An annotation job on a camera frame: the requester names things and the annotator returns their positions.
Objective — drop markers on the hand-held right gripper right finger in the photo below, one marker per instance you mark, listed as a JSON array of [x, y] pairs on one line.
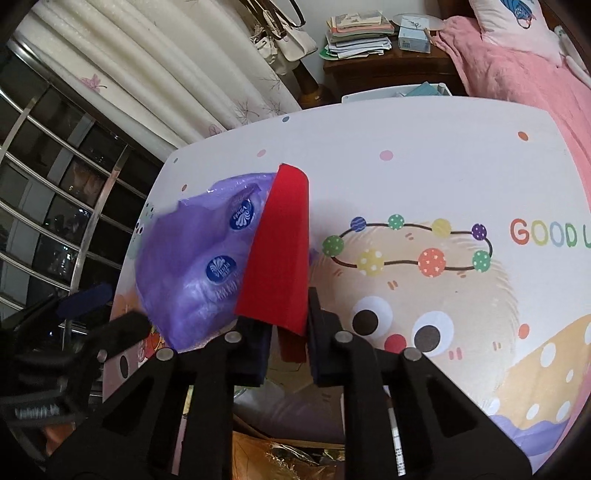
[[323, 350]]

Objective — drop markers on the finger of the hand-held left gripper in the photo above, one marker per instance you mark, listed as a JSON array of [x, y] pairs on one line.
[[87, 297], [124, 325]]

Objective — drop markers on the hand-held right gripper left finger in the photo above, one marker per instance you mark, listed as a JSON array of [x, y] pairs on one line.
[[251, 355]]

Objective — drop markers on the purple plastic bag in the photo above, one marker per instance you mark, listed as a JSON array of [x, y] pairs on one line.
[[184, 277]]

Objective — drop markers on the red cloth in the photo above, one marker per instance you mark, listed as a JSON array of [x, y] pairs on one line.
[[277, 254]]

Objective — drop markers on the window with metal grille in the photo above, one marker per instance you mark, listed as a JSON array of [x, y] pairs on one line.
[[55, 194]]

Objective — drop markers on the printed cartoon tablecloth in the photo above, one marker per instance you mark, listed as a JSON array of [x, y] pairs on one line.
[[438, 161]]

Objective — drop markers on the cream curtain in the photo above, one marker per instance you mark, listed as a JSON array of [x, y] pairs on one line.
[[161, 60]]

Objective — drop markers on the wooden coat stand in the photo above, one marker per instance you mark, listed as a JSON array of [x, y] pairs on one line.
[[314, 92]]

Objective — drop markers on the white plastic basket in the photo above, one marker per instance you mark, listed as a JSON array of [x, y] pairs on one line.
[[369, 96]]

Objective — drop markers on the dark wooden nightstand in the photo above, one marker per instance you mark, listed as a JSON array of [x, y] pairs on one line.
[[392, 69]]

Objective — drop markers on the white handbag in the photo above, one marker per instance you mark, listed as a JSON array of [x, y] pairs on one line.
[[291, 48]]

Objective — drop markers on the stack of books and papers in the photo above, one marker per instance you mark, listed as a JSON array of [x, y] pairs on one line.
[[355, 39]]

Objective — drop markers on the pale blue tissue box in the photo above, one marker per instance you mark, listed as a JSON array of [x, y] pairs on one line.
[[413, 37]]

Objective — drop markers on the pink bed blanket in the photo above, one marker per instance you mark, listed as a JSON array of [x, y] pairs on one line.
[[508, 69]]

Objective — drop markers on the white round fan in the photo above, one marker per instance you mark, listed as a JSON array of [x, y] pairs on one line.
[[429, 21]]

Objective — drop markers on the pink and white pillow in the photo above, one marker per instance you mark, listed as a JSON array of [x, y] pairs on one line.
[[503, 27]]

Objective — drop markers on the white plush toy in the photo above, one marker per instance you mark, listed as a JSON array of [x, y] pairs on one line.
[[572, 60]]

